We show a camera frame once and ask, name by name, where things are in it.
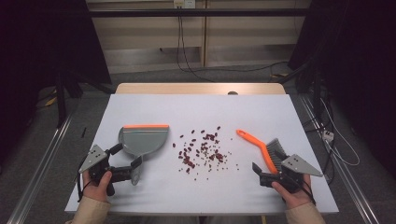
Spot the grey dustpan with orange edge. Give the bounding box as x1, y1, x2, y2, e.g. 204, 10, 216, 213
118, 124, 170, 187

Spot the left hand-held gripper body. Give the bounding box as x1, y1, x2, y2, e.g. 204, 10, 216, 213
78, 144, 135, 185

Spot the black horizontal bar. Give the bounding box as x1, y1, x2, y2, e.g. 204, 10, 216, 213
88, 8, 309, 18

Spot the orange brush with grey bristles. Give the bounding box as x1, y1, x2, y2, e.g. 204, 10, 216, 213
235, 129, 290, 175

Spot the white cable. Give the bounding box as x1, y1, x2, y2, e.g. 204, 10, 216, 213
319, 97, 361, 167

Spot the white wall socket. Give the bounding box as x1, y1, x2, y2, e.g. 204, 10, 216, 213
173, 0, 196, 9

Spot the black metal stand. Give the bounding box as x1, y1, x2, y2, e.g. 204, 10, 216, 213
54, 69, 114, 129
277, 59, 325, 125

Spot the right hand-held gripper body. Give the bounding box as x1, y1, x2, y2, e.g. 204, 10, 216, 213
260, 153, 324, 194

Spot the black curtain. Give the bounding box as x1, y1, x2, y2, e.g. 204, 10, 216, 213
0, 0, 112, 166
287, 0, 396, 180

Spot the aluminium floor rail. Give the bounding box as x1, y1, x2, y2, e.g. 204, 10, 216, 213
6, 114, 75, 224
299, 94, 381, 224

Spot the black hanging cable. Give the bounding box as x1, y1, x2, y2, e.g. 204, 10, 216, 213
176, 7, 217, 83

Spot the white table cover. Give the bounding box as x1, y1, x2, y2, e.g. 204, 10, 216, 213
64, 93, 340, 217

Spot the white power strip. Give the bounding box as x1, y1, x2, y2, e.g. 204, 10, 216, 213
321, 130, 335, 144

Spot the wooden table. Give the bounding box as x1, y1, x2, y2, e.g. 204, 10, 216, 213
115, 82, 287, 95

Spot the person's left hand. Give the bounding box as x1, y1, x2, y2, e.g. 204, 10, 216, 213
82, 170, 113, 203

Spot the person's right hand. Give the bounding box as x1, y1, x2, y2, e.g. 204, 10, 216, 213
271, 174, 314, 210

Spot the bundle of black floor cables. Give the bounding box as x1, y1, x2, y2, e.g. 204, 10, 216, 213
304, 92, 336, 185

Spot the heap of red beans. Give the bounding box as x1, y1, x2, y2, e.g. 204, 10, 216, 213
172, 125, 241, 182

